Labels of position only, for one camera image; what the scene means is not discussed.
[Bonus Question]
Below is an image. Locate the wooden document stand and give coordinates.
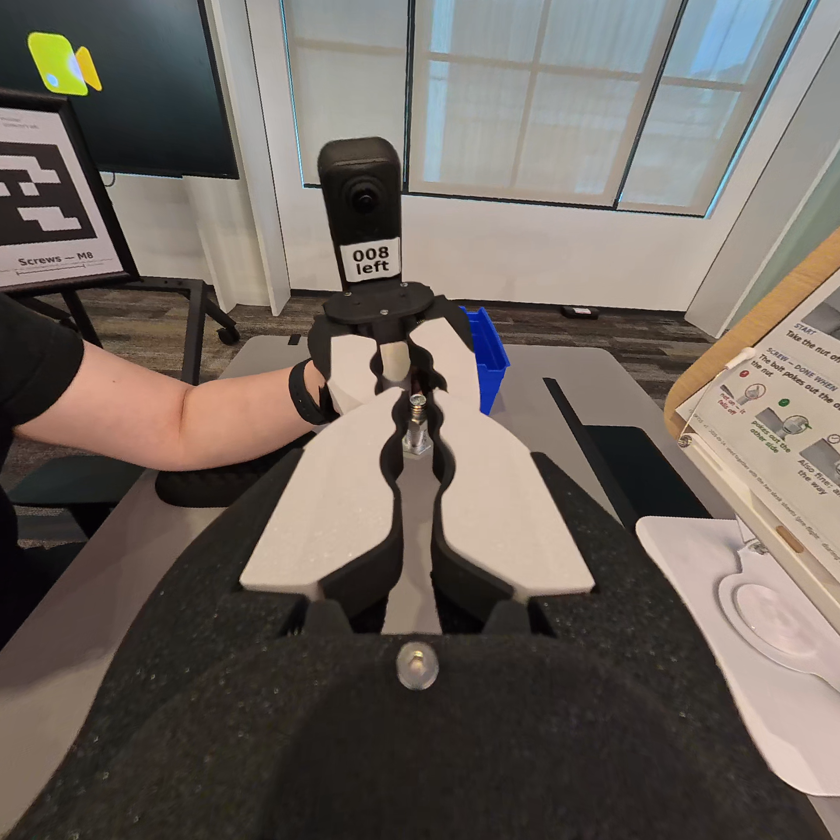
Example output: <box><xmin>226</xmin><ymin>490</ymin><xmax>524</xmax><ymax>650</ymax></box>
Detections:
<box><xmin>664</xmin><ymin>226</ymin><xmax>840</xmax><ymax>595</ymax></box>

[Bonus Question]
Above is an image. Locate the large black wall screen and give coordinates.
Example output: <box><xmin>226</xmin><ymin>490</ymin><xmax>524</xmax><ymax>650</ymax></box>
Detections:
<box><xmin>0</xmin><ymin>0</ymin><xmax>241</xmax><ymax>180</ymax></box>

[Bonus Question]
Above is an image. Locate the person's left forearm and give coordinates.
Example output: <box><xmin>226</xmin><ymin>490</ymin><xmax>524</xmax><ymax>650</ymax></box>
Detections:
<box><xmin>13</xmin><ymin>341</ymin><xmax>309</xmax><ymax>472</ymax></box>

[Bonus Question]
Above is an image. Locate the black framed board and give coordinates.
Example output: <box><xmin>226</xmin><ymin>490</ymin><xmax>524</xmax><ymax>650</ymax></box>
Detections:
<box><xmin>0</xmin><ymin>88</ymin><xmax>140</xmax><ymax>294</ymax></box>

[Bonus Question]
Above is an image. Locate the black wrist rest pad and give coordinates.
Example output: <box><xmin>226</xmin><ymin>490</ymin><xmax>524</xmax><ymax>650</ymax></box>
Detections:
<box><xmin>155</xmin><ymin>433</ymin><xmax>316</xmax><ymax>510</ymax></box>

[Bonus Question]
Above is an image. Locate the white framed glass window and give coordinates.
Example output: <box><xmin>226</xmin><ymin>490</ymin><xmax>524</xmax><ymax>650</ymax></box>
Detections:
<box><xmin>281</xmin><ymin>0</ymin><xmax>749</xmax><ymax>219</ymax></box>

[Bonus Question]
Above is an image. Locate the dark teal office chair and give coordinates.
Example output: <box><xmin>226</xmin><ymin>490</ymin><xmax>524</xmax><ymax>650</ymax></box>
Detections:
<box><xmin>7</xmin><ymin>456</ymin><xmax>145</xmax><ymax>506</ymax></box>

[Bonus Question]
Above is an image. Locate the black metal table frame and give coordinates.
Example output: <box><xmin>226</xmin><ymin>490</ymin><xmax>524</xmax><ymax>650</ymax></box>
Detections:
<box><xmin>26</xmin><ymin>276</ymin><xmax>241</xmax><ymax>386</ymax></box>

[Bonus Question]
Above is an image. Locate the printed instruction poster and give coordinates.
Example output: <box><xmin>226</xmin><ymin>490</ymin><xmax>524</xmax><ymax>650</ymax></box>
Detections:
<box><xmin>676</xmin><ymin>269</ymin><xmax>840</xmax><ymax>567</ymax></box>

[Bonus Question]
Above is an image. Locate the silver hex bolt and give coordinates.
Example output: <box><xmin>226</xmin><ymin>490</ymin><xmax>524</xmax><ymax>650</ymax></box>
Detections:
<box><xmin>403</xmin><ymin>392</ymin><xmax>433</xmax><ymax>455</ymax></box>

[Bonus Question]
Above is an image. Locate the black fitness wristband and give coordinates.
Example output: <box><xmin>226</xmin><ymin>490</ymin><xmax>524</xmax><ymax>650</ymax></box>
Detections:
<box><xmin>289</xmin><ymin>360</ymin><xmax>332</xmax><ymax>426</ymax></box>

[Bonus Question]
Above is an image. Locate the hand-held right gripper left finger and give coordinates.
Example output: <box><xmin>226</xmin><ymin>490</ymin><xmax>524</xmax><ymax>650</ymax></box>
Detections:
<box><xmin>238</xmin><ymin>386</ymin><xmax>404</xmax><ymax>600</ymax></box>

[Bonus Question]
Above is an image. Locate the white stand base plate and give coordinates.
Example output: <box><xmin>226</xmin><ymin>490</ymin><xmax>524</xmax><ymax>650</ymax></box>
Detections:
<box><xmin>635</xmin><ymin>515</ymin><xmax>840</xmax><ymax>799</ymax></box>

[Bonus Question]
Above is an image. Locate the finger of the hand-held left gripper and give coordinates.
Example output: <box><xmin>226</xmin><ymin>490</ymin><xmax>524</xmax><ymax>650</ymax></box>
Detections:
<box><xmin>325</xmin><ymin>335</ymin><xmax>399</xmax><ymax>416</ymax></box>
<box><xmin>409</xmin><ymin>317</ymin><xmax>481</xmax><ymax>406</ymax></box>

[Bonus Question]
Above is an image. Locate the wire page holder clip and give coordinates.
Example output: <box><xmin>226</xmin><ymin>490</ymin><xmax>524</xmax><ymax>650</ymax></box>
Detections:
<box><xmin>679</xmin><ymin>348</ymin><xmax>756</xmax><ymax>449</ymax></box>

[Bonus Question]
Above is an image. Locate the blue divided plastic bin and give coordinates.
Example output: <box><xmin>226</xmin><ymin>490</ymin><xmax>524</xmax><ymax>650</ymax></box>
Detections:
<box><xmin>457</xmin><ymin>305</ymin><xmax>511</xmax><ymax>416</ymax></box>

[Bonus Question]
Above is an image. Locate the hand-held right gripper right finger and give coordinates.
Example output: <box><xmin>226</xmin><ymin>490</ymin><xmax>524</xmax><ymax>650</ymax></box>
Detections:
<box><xmin>432</xmin><ymin>391</ymin><xmax>597</xmax><ymax>600</ymax></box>

